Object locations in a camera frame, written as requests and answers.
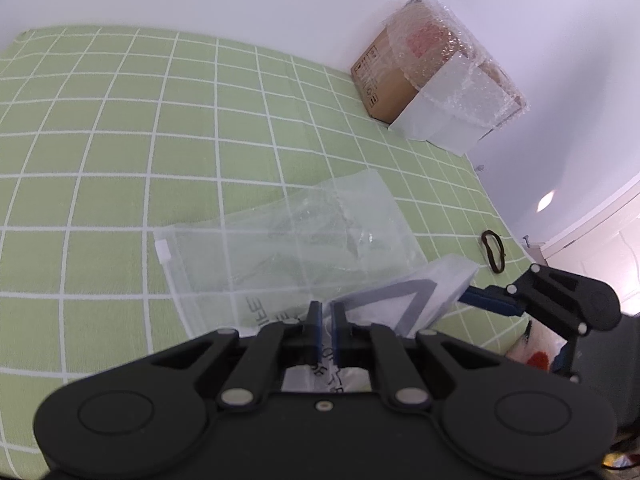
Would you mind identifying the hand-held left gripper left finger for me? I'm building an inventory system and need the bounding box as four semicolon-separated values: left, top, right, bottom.
147;301;323;408

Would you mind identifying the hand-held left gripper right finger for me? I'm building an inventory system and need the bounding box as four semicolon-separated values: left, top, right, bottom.
332;303;501;407

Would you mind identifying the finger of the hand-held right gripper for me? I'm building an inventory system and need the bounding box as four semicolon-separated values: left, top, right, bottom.
457;262;591;336

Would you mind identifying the black rubber band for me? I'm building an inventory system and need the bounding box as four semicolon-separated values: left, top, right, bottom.
480;230;507;275

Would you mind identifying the clear plastic shopping bag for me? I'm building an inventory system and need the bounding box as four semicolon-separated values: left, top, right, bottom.
152;169;481;396

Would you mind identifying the bubble-wrapped cardboard box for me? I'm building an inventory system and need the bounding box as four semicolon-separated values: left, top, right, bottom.
350;0;530;156

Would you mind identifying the green checked tablecloth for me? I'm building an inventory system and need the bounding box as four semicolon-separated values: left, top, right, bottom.
0;25;536;480

